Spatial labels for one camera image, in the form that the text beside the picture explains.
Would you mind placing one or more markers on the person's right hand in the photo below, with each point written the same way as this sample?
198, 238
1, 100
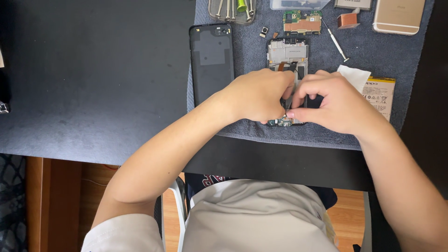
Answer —
339, 105

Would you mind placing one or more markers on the person's left hand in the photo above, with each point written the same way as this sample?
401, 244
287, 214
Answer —
257, 94

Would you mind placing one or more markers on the person's left fingers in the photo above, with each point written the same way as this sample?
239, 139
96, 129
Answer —
288, 85

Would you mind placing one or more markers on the phone frame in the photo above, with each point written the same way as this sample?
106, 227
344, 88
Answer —
287, 52

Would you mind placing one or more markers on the green phone circuit board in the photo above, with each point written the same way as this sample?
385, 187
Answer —
302, 25

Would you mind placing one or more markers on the thin silver screwdriver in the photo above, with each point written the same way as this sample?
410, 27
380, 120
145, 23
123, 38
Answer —
336, 41

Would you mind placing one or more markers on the white tissue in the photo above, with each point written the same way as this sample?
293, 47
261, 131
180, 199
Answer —
355, 77

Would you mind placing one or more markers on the black phone back cover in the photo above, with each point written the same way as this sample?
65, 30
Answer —
211, 66

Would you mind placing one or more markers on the clear plastic box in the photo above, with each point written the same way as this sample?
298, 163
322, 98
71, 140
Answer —
297, 4

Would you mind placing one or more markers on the grey towel mat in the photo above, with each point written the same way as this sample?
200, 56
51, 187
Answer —
367, 52

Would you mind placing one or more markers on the copper-coloured block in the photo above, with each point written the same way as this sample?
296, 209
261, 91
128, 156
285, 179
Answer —
347, 20

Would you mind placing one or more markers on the beige phone battery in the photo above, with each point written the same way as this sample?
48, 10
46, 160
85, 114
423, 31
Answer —
381, 96

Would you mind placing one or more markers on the set of silver screwdrivers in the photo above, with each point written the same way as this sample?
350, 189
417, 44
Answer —
228, 8

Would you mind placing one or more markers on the clear screwdriver case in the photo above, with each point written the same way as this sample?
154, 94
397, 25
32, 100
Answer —
214, 15

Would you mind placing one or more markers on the grey flat device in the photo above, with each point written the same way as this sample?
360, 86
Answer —
352, 3

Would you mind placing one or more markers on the gold smartphone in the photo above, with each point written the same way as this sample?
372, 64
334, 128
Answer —
397, 15

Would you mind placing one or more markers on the person's dark blue shorts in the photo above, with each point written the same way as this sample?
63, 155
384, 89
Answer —
199, 182

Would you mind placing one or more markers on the person's beige shirt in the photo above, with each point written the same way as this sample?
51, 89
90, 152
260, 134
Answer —
252, 217

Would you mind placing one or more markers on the wooden cabinet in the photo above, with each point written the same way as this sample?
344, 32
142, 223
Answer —
59, 203

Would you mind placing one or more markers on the small metallic object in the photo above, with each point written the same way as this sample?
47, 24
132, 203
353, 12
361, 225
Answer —
3, 107

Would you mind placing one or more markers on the dark patterned rug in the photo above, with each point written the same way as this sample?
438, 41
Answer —
12, 203

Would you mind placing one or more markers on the small phone camera module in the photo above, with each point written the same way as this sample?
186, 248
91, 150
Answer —
264, 31

